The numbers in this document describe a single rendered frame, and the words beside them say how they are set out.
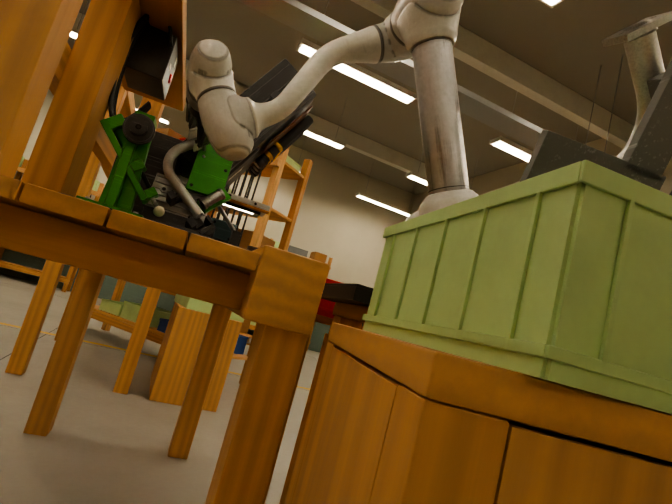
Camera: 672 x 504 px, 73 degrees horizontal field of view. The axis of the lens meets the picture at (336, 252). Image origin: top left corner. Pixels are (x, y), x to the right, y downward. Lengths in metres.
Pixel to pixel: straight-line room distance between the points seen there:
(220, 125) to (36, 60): 0.39
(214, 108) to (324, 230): 10.16
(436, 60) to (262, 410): 0.89
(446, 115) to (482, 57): 5.20
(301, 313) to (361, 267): 10.70
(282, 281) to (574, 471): 0.63
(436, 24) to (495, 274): 0.88
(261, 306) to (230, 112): 0.50
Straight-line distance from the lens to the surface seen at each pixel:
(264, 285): 0.90
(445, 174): 1.14
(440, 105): 1.18
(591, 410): 0.42
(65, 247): 1.00
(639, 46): 0.62
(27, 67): 1.00
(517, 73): 6.65
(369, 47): 1.38
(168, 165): 1.52
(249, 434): 0.95
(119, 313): 5.31
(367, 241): 11.70
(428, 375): 0.36
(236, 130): 1.16
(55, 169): 1.34
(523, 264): 0.42
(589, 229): 0.40
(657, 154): 0.60
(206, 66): 1.22
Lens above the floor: 0.79
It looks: 8 degrees up
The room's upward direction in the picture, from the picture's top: 15 degrees clockwise
